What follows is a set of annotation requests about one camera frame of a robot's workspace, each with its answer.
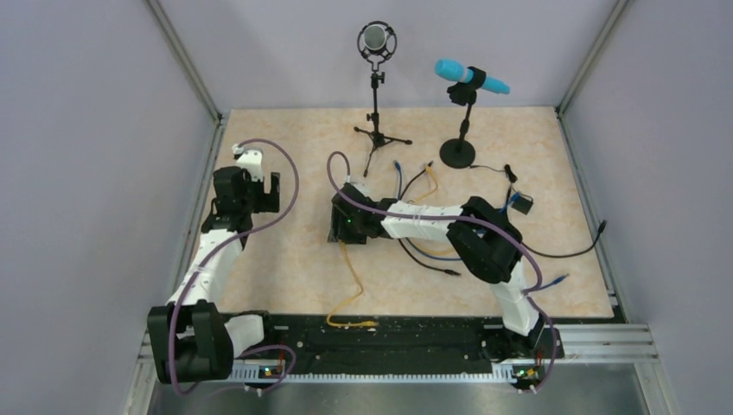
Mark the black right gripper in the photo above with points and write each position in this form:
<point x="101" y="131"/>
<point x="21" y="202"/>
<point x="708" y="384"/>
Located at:
<point x="340" y="232"/>

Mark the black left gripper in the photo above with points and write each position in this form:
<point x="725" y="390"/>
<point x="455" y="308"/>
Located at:
<point x="268" y="201"/>

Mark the blue microphone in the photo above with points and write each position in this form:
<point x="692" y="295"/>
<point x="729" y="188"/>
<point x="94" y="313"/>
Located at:
<point x="458" y="153"/>

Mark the black power adapter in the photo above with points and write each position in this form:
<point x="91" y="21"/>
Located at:
<point x="521" y="203"/>

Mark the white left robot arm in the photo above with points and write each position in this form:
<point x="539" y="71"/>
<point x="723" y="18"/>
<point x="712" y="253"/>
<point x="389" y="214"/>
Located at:
<point x="190" y="340"/>

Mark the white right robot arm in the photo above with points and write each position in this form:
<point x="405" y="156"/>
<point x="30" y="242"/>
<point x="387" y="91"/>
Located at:
<point x="487" y="244"/>

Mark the black tripod microphone stand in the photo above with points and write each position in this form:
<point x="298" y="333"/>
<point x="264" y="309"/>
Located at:
<point x="377" y="137"/>

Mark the silver condenser microphone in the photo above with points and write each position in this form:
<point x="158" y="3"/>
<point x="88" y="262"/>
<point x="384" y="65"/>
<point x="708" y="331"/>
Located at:
<point x="377" y="39"/>

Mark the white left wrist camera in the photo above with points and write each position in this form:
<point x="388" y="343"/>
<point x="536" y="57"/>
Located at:
<point x="251" y="160"/>

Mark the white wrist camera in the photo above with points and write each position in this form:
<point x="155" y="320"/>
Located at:
<point x="361" y="187"/>
<point x="251" y="160"/>

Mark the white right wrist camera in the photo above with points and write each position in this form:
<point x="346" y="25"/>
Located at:
<point x="361" y="187"/>

